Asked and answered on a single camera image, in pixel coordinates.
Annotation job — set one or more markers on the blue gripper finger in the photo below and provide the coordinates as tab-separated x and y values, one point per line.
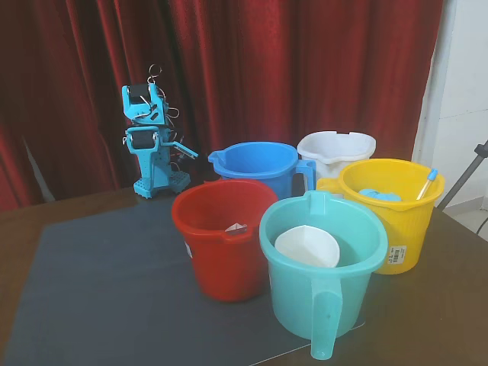
185	149

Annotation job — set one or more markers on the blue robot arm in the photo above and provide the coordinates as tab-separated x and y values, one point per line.
152	167

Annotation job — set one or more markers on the blue plastic bucket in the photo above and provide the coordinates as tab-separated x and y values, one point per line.
263	162

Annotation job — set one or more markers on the white folded paper boat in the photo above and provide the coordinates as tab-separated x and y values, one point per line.
236	228

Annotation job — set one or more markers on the small white label sticker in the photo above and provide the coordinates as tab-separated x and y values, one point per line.
188	249

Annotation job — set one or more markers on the red plastic bucket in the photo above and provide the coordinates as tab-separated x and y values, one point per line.
225	270

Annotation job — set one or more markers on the white plastic bucket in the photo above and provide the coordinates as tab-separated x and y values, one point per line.
335	148

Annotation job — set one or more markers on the red curtain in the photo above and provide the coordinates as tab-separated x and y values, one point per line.
305	57

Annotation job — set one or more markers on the white paper bowl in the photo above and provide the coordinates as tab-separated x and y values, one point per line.
307	246

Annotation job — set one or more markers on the dark grey mat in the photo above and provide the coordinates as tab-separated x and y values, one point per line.
95	297

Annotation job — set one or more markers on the teal plastic bucket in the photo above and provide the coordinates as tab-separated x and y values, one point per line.
297	297

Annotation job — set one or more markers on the light blue glove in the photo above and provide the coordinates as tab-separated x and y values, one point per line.
381	195

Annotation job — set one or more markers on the yellow plastic bucket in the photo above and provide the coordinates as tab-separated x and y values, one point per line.
404	228

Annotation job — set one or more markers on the barcode label sticker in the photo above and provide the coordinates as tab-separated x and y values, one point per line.
396	253

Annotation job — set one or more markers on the syringe with blue cap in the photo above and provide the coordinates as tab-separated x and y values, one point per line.
431	177

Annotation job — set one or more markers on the grey tripod stand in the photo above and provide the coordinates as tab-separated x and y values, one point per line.
467	171

